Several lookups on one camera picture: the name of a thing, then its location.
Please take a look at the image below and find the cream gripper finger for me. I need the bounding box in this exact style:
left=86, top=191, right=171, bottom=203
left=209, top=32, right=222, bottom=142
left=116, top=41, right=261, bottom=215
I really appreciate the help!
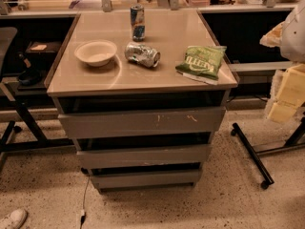
left=266, top=64, right=305, bottom=123

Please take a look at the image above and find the grey top drawer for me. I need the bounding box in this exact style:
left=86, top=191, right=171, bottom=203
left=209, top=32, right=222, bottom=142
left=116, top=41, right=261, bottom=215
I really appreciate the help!
left=59, top=107, right=225, bottom=139

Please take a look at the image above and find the grey drawer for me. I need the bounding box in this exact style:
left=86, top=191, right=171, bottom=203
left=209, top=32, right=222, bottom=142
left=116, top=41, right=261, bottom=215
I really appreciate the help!
left=59, top=107, right=225, bottom=139
left=91, top=170, right=202, bottom=189
left=77, top=144, right=212, bottom=169

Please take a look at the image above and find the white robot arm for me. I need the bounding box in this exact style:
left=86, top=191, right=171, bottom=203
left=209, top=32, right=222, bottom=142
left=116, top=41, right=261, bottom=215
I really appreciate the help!
left=259, top=0, right=305, bottom=123

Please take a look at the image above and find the grey middle drawer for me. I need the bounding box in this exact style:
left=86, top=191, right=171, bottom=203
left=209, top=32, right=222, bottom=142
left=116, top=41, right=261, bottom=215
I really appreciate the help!
left=77, top=144, right=212, bottom=169

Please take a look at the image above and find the grey drawer cabinet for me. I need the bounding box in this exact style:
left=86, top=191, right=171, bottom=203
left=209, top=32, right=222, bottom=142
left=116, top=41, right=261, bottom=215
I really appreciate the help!
left=48, top=10, right=237, bottom=180

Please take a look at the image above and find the grey bottom drawer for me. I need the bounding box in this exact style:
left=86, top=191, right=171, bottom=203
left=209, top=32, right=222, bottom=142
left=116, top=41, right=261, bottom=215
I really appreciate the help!
left=91, top=170, right=202, bottom=189

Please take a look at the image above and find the black wheeled stand base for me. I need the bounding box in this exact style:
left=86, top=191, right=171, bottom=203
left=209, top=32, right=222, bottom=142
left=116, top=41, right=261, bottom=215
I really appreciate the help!
left=231, top=114, right=305, bottom=190

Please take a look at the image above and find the green chip bag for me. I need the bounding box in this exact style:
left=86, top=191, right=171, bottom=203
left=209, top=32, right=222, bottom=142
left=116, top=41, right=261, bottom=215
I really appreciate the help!
left=175, top=46, right=226, bottom=85

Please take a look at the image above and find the crushed silver can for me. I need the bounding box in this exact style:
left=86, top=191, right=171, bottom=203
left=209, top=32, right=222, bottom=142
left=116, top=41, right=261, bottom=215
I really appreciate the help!
left=125, top=42, right=160, bottom=68

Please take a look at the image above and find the upright blue silver can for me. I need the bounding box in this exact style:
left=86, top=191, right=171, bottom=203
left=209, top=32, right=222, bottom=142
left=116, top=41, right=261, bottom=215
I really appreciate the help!
left=131, top=4, right=145, bottom=41

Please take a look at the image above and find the white paper bowl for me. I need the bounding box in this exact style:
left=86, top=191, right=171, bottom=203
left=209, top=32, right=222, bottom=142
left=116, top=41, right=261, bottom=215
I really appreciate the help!
left=74, top=40, right=117, bottom=67

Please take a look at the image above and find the dark box with paper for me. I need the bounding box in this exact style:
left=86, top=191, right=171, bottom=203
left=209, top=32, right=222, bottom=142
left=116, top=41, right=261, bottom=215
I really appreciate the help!
left=26, top=41, right=61, bottom=70

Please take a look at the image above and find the white shoe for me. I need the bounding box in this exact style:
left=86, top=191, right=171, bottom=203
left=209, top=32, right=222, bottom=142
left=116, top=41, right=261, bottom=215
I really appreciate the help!
left=0, top=209, right=28, bottom=229

